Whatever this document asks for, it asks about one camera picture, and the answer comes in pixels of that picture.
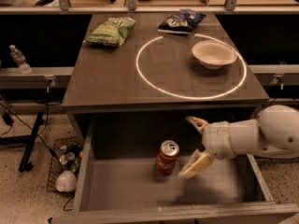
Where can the green chip bag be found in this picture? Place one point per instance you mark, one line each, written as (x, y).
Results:
(112, 32)

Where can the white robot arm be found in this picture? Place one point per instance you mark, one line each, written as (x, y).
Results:
(273, 134)

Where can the red coke can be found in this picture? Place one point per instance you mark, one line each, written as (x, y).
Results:
(167, 156)

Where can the black stand leg left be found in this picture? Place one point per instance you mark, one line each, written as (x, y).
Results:
(25, 165)

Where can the black wire basket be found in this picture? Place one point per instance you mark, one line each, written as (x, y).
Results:
(65, 151)

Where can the open grey top drawer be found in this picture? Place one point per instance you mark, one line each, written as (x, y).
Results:
(118, 182)

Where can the clear plastic water bottle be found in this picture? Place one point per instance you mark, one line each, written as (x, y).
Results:
(20, 60)

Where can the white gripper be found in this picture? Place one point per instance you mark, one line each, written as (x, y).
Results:
(217, 139)

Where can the white paper bowl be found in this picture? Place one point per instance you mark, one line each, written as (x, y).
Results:
(213, 55)

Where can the blue chip bag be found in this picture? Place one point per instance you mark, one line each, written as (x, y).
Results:
(182, 22)

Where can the white round object in basket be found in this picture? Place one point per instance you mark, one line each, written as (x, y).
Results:
(66, 182)

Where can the green bottle in basket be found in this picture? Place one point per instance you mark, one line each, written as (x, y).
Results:
(75, 165)

